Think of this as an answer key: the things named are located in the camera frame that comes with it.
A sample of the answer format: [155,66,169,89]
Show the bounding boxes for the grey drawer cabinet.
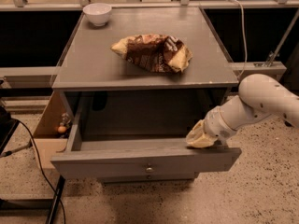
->
[50,7,239,184]

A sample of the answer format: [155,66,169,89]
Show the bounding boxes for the metal railing frame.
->
[0,0,299,89]

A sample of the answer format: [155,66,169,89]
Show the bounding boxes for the small orange ball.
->
[57,126,66,133]

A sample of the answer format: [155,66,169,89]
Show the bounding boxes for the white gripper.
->
[186,106,236,148]

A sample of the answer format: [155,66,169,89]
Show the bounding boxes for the white ceramic bowl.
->
[83,3,112,26]

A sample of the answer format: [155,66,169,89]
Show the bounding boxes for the white cable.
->
[226,0,249,81]

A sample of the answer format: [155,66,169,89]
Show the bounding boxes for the black cable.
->
[13,119,67,224]

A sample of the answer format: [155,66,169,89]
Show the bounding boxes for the grey top drawer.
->
[51,95,241,183]

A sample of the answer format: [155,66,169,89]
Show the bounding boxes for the brown yellow chip bag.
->
[110,34,192,73]

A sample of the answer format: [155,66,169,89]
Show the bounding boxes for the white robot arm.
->
[186,74,299,148]

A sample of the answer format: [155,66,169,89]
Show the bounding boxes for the grey drawer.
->
[97,172,199,184]
[51,95,241,183]

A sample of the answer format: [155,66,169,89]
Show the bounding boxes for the black object at left edge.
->
[0,106,19,154]

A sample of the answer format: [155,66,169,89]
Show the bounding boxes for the black floor stand bar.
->
[46,175,66,224]

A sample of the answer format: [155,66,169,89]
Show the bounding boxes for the grey bottom drawer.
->
[97,172,199,184]

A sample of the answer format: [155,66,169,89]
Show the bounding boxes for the wooden open box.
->
[34,92,72,169]

